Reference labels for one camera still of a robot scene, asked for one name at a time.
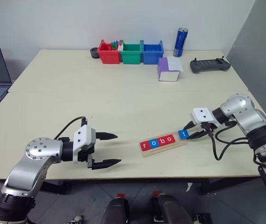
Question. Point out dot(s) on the blue drink can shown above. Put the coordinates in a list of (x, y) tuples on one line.
[(180, 43)]

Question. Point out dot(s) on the white toy piece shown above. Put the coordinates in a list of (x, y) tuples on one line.
[(120, 47)]

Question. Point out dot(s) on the blue letter t block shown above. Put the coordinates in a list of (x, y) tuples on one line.
[(181, 136)]

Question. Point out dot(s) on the blue toy brick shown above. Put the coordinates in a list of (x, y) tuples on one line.
[(116, 43)]

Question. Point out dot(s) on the blue letter o block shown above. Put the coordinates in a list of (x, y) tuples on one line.
[(151, 146)]

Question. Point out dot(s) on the red letter r block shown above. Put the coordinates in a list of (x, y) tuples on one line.
[(142, 148)]

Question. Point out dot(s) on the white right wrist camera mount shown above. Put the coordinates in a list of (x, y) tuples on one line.
[(201, 115)]

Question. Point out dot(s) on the white paper scrap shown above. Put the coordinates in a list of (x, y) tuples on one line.
[(189, 186)]

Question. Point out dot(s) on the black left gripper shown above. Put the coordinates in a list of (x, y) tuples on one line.
[(84, 155)]

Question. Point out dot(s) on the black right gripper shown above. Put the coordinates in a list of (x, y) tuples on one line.
[(207, 127)]

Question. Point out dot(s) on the light wooden letter tray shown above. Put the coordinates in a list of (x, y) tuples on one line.
[(160, 151)]

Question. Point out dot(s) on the dark rounded shape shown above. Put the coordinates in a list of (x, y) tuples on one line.
[(116, 212), (170, 210)]

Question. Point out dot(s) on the purple and white box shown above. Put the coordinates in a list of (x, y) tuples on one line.
[(164, 67)]

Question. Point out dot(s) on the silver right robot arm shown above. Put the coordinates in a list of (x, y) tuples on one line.
[(247, 116)]

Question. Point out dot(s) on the white tissue sheet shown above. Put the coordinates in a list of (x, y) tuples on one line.
[(176, 64)]

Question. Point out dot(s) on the red plastic bin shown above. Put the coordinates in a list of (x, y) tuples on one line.
[(110, 57)]

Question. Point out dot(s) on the red letter o block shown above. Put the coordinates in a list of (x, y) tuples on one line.
[(173, 142)]

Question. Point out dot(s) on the red letter b block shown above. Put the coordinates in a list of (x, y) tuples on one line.
[(160, 144)]

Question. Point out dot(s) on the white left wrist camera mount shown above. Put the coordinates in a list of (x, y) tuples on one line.
[(83, 136)]

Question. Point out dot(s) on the green plastic bin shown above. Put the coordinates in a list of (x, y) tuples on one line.
[(130, 57)]

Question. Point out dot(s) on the blue plastic bin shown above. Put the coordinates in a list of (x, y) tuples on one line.
[(151, 58)]

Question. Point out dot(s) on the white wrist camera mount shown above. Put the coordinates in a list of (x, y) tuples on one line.
[(83, 136), (201, 115)]

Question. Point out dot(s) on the red floor tape piece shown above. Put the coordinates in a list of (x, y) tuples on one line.
[(121, 196), (157, 193)]

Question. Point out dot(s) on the black handheld controller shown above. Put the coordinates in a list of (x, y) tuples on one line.
[(210, 65)]

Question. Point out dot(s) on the green toy brick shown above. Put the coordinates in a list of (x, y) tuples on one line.
[(114, 46)]

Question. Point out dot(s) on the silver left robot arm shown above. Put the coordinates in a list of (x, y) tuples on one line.
[(18, 172)]

